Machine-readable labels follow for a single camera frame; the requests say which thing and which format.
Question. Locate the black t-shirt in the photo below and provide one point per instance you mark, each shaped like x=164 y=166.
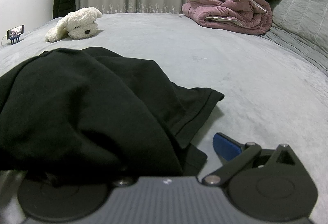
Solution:
x=91 y=114

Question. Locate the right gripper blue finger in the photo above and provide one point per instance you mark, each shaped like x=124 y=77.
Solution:
x=226 y=147

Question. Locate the white plush dog toy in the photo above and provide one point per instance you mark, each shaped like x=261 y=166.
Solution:
x=77 y=25

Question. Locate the grey quilted headboard cover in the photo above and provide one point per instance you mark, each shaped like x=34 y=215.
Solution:
x=301 y=26

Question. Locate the pink rolled quilt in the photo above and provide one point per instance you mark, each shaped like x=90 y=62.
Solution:
x=252 y=17

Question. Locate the phone on blue stand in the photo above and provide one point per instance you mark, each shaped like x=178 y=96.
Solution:
x=14 y=34

